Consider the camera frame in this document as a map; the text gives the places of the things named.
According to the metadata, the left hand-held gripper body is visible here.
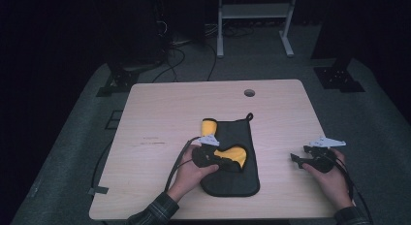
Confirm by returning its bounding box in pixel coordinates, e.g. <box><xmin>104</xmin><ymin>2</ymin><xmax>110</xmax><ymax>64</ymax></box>
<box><xmin>191</xmin><ymin>133</ymin><xmax>221</xmax><ymax>170</ymax></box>

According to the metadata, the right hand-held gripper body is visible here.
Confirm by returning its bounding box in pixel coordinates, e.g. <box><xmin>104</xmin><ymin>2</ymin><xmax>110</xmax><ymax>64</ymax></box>
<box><xmin>302</xmin><ymin>136</ymin><xmax>347</xmax><ymax>174</ymax></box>

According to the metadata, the person's right hand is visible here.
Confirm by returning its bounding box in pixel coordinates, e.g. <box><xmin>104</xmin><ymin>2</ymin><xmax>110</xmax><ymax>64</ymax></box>
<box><xmin>301</xmin><ymin>147</ymin><xmax>355</xmax><ymax>210</ymax></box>

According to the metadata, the person's left hand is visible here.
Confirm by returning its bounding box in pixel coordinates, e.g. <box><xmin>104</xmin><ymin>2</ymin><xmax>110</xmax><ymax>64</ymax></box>
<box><xmin>166</xmin><ymin>144</ymin><xmax>220</xmax><ymax>204</ymax></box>

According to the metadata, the black metal stand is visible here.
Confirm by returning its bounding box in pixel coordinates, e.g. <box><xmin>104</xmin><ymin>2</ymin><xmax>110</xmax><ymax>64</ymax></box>
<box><xmin>96</xmin><ymin>58</ymin><xmax>164</xmax><ymax>98</ymax></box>
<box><xmin>310</xmin><ymin>0</ymin><xmax>366</xmax><ymax>94</ymax></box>

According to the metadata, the grey tape strip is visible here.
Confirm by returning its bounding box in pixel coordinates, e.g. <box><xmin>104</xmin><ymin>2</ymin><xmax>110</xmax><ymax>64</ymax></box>
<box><xmin>87</xmin><ymin>185</ymin><xmax>110</xmax><ymax>197</ymax></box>

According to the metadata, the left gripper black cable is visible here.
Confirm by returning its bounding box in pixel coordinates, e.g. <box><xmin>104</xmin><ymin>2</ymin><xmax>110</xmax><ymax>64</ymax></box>
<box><xmin>164</xmin><ymin>136</ymin><xmax>202</xmax><ymax>193</ymax></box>

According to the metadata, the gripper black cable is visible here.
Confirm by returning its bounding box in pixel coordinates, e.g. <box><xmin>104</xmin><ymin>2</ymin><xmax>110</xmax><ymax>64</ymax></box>
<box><xmin>333</xmin><ymin>155</ymin><xmax>375</xmax><ymax>225</ymax></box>
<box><xmin>164</xmin><ymin>136</ymin><xmax>202</xmax><ymax>193</ymax></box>

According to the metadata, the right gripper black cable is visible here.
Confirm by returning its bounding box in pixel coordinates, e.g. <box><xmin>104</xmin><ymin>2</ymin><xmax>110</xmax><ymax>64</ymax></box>
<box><xmin>333</xmin><ymin>155</ymin><xmax>375</xmax><ymax>225</ymax></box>

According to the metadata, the black taped floor cable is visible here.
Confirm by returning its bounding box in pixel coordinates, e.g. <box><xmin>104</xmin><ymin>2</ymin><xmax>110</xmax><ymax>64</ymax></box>
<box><xmin>90</xmin><ymin>140</ymin><xmax>114</xmax><ymax>191</ymax></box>

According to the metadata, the white metal desk frame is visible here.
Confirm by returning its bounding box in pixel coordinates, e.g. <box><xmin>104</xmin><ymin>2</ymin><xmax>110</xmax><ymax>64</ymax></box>
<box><xmin>216</xmin><ymin>0</ymin><xmax>299</xmax><ymax>59</ymax></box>

